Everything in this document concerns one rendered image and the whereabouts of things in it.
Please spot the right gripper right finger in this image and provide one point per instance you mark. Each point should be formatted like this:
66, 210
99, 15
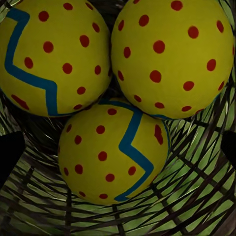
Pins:
228, 146

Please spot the easter egg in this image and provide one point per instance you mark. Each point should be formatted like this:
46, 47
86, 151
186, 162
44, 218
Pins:
54, 56
172, 58
111, 151

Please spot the wicker basket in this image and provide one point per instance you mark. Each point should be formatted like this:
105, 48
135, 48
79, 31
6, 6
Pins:
46, 161

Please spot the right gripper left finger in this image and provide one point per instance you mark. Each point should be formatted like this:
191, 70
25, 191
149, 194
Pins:
12, 146

